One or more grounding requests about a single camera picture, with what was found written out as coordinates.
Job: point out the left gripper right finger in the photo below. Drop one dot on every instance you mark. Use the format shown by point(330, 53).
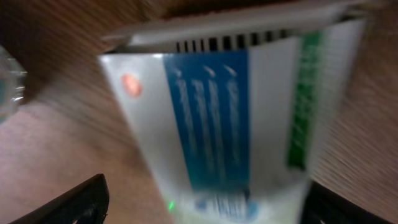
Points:
point(324, 206)

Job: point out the clear plastic container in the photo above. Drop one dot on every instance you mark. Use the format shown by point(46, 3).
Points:
point(12, 84)

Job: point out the white Panadol box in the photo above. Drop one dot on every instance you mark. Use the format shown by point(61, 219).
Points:
point(229, 109)

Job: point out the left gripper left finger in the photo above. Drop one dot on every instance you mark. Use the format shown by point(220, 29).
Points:
point(87, 203)

